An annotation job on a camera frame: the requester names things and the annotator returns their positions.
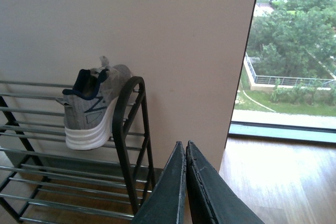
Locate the black metal shoe rack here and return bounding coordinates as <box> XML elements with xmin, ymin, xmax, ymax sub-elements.
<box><xmin>1</xmin><ymin>77</ymin><xmax>156</xmax><ymax>223</ymax></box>

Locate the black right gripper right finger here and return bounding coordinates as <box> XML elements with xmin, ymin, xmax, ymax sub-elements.
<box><xmin>186</xmin><ymin>141</ymin><xmax>263</xmax><ymax>223</ymax></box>

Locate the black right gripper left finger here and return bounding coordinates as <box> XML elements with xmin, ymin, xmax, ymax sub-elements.
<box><xmin>131</xmin><ymin>141</ymin><xmax>186</xmax><ymax>223</ymax></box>

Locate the grey sneaker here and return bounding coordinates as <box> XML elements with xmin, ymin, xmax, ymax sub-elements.
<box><xmin>60</xmin><ymin>56</ymin><xmax>132</xmax><ymax>151</ymax></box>

